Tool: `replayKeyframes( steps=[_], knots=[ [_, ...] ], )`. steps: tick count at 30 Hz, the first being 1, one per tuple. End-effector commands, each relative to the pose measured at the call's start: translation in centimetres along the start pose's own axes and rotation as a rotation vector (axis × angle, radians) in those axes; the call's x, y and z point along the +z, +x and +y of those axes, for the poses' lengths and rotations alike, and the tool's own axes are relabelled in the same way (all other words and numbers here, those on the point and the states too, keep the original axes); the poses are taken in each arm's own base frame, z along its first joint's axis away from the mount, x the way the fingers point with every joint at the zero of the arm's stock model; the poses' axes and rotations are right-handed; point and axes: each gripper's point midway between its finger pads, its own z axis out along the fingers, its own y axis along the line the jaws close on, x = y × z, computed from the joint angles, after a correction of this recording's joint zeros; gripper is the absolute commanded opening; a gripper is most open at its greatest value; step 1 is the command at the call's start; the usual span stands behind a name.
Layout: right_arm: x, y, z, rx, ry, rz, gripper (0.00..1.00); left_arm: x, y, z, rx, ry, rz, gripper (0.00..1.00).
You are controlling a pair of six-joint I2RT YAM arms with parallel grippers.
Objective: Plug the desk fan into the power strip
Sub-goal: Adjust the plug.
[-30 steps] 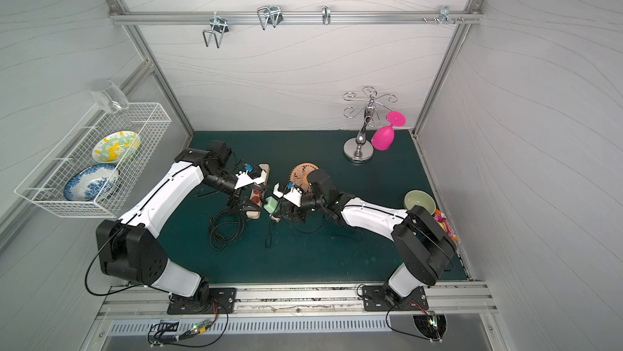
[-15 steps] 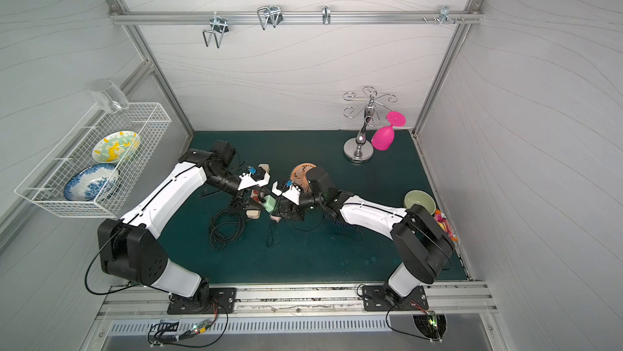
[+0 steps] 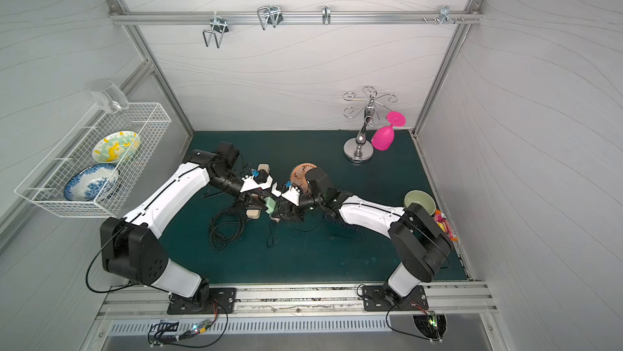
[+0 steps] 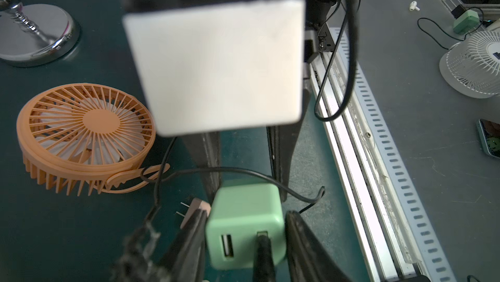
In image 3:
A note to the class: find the aluminium top rail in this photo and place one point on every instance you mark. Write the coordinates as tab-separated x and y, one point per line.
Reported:
290	18

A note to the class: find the white red power strip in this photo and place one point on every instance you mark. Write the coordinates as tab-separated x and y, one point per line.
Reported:
254	208

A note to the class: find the green usb charger plug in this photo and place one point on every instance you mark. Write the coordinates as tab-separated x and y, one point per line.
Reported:
271	205

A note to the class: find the dark blue desk fan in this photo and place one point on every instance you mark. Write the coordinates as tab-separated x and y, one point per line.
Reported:
347	231

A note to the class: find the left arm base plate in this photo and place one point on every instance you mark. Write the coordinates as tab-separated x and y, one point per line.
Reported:
206	300

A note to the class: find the green ceramic bowl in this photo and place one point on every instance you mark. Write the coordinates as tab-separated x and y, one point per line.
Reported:
422	198

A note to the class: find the green dark table mat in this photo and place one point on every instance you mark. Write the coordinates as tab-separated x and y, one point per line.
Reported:
271	253

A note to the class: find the yellow green patterned bowl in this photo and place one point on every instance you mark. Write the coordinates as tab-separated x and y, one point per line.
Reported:
117	147

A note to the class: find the silver glass holder stand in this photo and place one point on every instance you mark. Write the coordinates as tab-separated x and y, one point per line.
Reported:
359	150

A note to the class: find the metal double hook left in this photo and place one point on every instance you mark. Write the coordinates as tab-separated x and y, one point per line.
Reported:
217	29

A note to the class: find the small metal hook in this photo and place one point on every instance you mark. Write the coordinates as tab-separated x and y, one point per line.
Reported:
326	15

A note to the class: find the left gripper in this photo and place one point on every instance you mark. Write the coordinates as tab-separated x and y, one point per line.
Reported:
265	193

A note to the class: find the white wire basket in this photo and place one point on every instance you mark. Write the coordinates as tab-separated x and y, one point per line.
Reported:
43	187

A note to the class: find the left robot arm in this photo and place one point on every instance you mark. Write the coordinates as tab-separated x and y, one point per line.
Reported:
131	245

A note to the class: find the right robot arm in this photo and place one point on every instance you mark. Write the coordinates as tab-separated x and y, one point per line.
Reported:
421	245

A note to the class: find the colourful candy bag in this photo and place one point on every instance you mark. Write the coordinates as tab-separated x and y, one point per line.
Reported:
444	224

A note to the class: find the aluminium front rail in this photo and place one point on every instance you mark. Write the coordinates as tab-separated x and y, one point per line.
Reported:
299	300

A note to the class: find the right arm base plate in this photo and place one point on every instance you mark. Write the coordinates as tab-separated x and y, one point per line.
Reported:
377	298

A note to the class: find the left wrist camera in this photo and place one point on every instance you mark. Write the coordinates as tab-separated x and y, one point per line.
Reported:
257	179

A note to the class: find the pink plastic wine glass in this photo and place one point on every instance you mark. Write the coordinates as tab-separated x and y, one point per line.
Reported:
384	137

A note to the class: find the metal double hook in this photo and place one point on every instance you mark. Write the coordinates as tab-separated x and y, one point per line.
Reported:
217	29
269	16

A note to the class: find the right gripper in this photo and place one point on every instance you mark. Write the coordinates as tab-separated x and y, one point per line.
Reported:
285	205

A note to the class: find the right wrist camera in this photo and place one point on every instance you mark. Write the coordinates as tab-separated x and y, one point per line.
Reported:
288	191

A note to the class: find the blue white patterned bowl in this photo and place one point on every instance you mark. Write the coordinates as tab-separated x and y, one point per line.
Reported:
100	180

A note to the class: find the orange desk fan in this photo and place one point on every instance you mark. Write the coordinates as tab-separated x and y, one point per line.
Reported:
297	176

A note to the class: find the base wiring with board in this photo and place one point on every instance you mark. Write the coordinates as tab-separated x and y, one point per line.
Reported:
187	329

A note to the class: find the metal hook right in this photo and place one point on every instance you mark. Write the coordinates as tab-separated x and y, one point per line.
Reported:
444	18

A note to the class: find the metal double hook middle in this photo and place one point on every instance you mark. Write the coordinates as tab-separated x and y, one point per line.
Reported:
269	16

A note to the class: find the clear glass cup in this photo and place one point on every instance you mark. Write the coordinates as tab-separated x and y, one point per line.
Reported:
108	96

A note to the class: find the aluminium rail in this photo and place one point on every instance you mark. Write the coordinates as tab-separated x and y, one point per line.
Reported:
299	300
290	18

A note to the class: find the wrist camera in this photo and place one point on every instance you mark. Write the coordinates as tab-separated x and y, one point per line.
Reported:
288	191
257	179

